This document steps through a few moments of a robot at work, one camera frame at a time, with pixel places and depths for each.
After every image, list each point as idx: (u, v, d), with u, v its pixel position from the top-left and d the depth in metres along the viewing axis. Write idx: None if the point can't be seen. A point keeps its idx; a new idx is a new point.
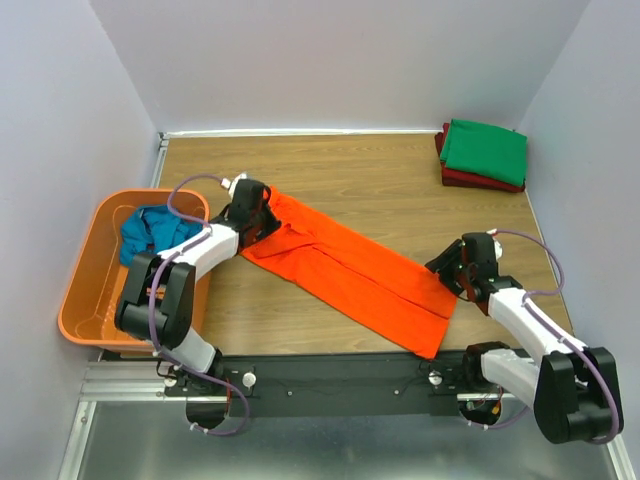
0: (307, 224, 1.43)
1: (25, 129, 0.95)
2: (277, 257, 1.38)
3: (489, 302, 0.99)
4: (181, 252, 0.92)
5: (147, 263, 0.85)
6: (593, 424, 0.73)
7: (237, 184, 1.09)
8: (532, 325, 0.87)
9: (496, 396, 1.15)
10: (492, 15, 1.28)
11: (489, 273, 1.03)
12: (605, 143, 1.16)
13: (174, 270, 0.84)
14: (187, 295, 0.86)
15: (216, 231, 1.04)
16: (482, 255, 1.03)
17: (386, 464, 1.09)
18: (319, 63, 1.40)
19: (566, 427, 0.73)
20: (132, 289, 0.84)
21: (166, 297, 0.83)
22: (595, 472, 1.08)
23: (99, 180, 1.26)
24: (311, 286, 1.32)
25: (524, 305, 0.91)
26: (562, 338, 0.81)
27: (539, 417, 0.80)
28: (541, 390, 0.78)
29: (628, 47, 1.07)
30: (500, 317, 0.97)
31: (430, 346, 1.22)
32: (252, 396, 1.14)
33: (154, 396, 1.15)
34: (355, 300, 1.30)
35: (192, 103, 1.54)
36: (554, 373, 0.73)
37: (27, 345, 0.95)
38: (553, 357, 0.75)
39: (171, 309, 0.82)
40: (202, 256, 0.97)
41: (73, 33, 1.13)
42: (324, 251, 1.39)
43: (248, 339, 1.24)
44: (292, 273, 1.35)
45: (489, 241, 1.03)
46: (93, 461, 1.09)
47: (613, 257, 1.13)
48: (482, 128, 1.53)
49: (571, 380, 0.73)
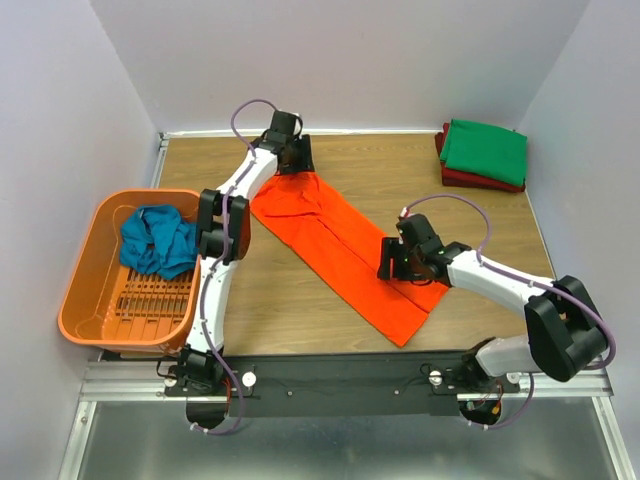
0: (320, 198, 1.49)
1: (25, 128, 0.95)
2: (283, 221, 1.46)
3: (449, 274, 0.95)
4: (235, 185, 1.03)
5: (212, 199, 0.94)
6: (591, 351, 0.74)
7: (277, 111, 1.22)
8: (502, 279, 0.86)
9: (496, 396, 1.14)
10: (491, 16, 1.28)
11: (437, 248, 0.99)
12: (605, 143, 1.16)
13: (234, 203, 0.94)
14: (246, 221, 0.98)
15: (259, 155, 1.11)
16: (422, 233, 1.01)
17: (385, 462, 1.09)
18: (320, 62, 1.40)
19: (571, 365, 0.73)
20: (204, 219, 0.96)
21: (233, 223, 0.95)
22: (595, 473, 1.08)
23: (99, 179, 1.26)
24: (306, 257, 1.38)
25: (483, 266, 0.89)
26: (531, 281, 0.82)
27: (540, 365, 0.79)
28: (532, 338, 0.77)
29: (628, 45, 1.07)
30: (465, 285, 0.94)
31: (405, 334, 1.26)
32: (252, 396, 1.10)
33: (154, 396, 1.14)
34: (345, 278, 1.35)
35: (192, 104, 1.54)
36: (538, 314, 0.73)
37: (27, 346, 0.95)
38: (532, 302, 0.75)
39: (236, 234, 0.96)
40: (254, 181, 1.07)
41: (73, 31, 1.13)
42: (327, 225, 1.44)
43: (248, 338, 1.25)
44: (291, 240, 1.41)
45: (422, 219, 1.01)
46: (93, 461, 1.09)
47: (612, 258, 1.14)
48: (481, 128, 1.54)
49: (556, 318, 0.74)
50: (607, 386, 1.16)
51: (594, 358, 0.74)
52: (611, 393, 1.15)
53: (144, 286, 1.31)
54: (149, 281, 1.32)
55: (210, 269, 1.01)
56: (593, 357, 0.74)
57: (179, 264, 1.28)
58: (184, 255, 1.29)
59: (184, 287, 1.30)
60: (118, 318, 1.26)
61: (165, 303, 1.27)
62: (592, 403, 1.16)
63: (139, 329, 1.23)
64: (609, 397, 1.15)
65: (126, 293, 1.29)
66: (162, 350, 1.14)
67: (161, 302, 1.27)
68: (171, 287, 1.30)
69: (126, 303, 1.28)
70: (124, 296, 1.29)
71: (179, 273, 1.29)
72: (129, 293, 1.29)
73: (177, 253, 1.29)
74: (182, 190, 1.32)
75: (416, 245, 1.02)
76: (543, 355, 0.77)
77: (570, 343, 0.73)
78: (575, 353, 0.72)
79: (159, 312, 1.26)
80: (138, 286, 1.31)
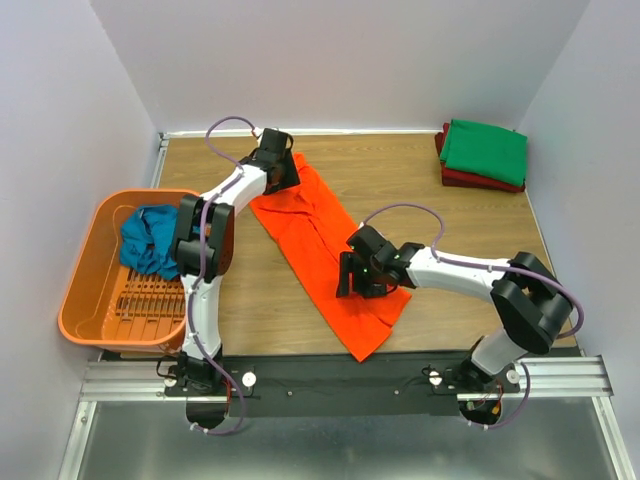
0: (316, 199, 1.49)
1: (25, 129, 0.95)
2: (278, 216, 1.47)
3: (411, 278, 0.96)
4: (220, 193, 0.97)
5: (193, 204, 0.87)
6: (558, 318, 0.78)
7: (265, 130, 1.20)
8: (461, 271, 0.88)
9: (495, 396, 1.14)
10: (490, 16, 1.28)
11: (391, 255, 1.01)
12: (605, 143, 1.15)
13: (216, 209, 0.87)
14: (230, 230, 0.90)
15: (247, 171, 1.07)
16: (374, 243, 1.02)
17: (385, 462, 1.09)
18: (320, 62, 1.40)
19: (545, 336, 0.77)
20: (182, 227, 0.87)
21: (215, 232, 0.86)
22: (595, 473, 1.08)
23: (99, 179, 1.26)
24: (289, 254, 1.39)
25: (440, 261, 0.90)
26: (489, 266, 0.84)
27: (515, 341, 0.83)
28: (504, 320, 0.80)
29: (628, 45, 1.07)
30: (428, 283, 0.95)
31: (367, 351, 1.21)
32: (252, 396, 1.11)
33: (154, 396, 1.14)
34: (320, 283, 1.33)
35: (193, 104, 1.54)
36: (507, 297, 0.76)
37: (27, 347, 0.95)
38: (498, 287, 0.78)
39: (218, 244, 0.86)
40: (241, 193, 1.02)
41: (73, 31, 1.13)
42: (316, 228, 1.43)
43: (247, 338, 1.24)
44: (278, 237, 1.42)
45: (369, 229, 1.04)
46: (94, 461, 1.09)
47: (612, 258, 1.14)
48: (481, 128, 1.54)
49: (523, 296, 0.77)
50: (607, 386, 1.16)
51: (562, 323, 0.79)
52: (611, 393, 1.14)
53: (143, 286, 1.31)
54: (149, 281, 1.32)
55: (192, 286, 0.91)
56: (562, 322, 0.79)
57: None
58: None
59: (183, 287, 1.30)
60: (118, 318, 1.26)
61: (165, 303, 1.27)
62: (592, 403, 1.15)
63: (139, 329, 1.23)
64: (609, 397, 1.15)
65: (126, 293, 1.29)
66: (162, 350, 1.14)
67: (161, 302, 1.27)
68: (171, 287, 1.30)
69: (126, 303, 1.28)
70: (125, 296, 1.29)
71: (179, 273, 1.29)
72: (129, 293, 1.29)
73: None
74: (182, 190, 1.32)
75: (371, 255, 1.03)
76: (517, 333, 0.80)
77: (540, 318, 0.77)
78: (546, 325, 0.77)
79: (159, 312, 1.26)
80: (138, 286, 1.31)
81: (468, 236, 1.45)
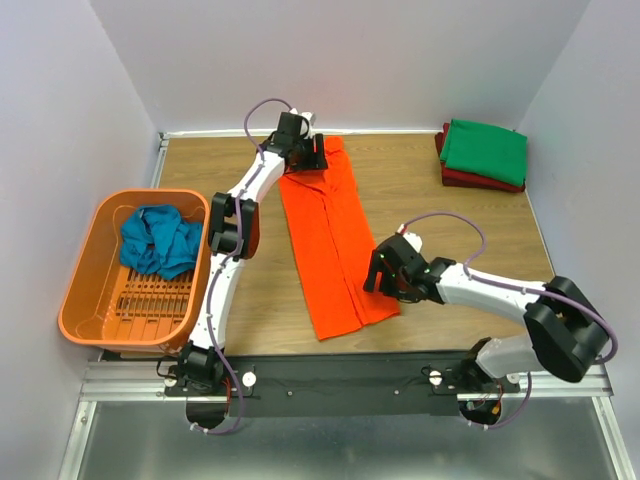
0: (337, 182, 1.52)
1: (24, 128, 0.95)
2: (298, 188, 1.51)
3: (439, 292, 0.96)
4: (244, 189, 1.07)
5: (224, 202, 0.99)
6: (593, 346, 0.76)
7: (283, 113, 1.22)
8: (493, 289, 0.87)
9: (496, 396, 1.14)
10: (490, 16, 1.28)
11: (422, 268, 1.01)
12: (606, 143, 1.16)
13: (245, 205, 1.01)
14: (256, 222, 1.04)
15: (268, 159, 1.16)
16: (404, 254, 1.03)
17: (385, 462, 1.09)
18: (320, 62, 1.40)
19: (578, 364, 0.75)
20: (216, 220, 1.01)
21: (244, 225, 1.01)
22: (595, 473, 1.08)
23: (99, 179, 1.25)
24: (292, 222, 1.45)
25: (472, 278, 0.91)
26: (524, 288, 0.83)
27: (546, 367, 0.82)
28: (536, 344, 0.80)
29: (628, 45, 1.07)
30: (458, 300, 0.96)
31: (332, 331, 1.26)
32: (252, 396, 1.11)
33: (154, 396, 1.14)
34: (311, 262, 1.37)
35: (192, 104, 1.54)
36: (540, 322, 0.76)
37: (27, 347, 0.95)
38: (531, 310, 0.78)
39: (246, 236, 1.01)
40: (262, 185, 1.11)
41: (72, 29, 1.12)
42: (327, 211, 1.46)
43: (246, 336, 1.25)
44: (290, 207, 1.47)
45: (401, 239, 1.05)
46: (94, 461, 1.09)
47: (612, 258, 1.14)
48: (482, 128, 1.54)
49: (556, 322, 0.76)
50: (607, 386, 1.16)
51: (597, 352, 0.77)
52: (611, 393, 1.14)
53: (144, 286, 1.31)
54: (149, 281, 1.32)
55: (219, 265, 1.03)
56: (597, 352, 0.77)
57: (179, 265, 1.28)
58: (184, 255, 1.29)
59: (183, 287, 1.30)
60: (118, 318, 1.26)
61: (165, 303, 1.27)
62: (592, 403, 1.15)
63: (139, 329, 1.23)
64: (610, 397, 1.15)
65: (126, 293, 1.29)
66: (162, 350, 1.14)
67: (161, 302, 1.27)
68: (172, 287, 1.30)
69: (126, 303, 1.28)
70: (125, 296, 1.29)
71: (179, 273, 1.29)
72: (129, 293, 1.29)
73: (177, 253, 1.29)
74: (182, 190, 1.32)
75: (400, 266, 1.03)
76: (548, 358, 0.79)
77: (574, 345, 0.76)
78: (579, 353, 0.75)
79: (159, 312, 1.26)
80: (139, 286, 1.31)
81: (468, 236, 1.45)
